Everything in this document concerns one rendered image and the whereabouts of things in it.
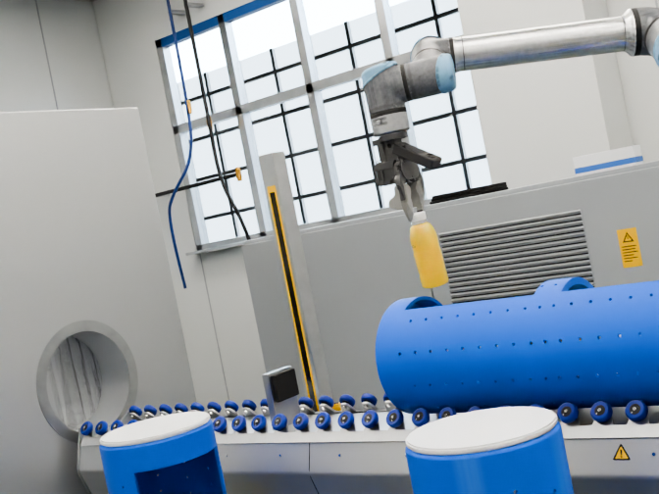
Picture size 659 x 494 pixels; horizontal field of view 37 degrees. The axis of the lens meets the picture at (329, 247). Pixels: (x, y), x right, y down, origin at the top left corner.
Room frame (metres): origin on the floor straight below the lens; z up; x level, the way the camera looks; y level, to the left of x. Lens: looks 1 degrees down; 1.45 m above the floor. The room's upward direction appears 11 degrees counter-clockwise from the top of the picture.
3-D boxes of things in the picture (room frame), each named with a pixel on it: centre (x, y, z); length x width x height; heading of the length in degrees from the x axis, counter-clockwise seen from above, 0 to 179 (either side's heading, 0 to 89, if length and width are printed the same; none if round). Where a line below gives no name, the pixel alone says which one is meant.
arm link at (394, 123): (2.36, -0.20, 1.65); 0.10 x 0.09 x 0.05; 141
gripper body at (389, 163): (2.36, -0.20, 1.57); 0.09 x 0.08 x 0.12; 51
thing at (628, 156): (3.88, -1.15, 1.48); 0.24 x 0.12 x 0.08; 59
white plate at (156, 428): (2.44, 0.52, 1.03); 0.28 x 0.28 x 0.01
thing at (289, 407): (2.68, 0.20, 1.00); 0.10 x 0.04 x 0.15; 142
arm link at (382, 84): (2.36, -0.20, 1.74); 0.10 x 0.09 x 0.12; 80
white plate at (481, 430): (1.77, -0.21, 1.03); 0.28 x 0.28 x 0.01
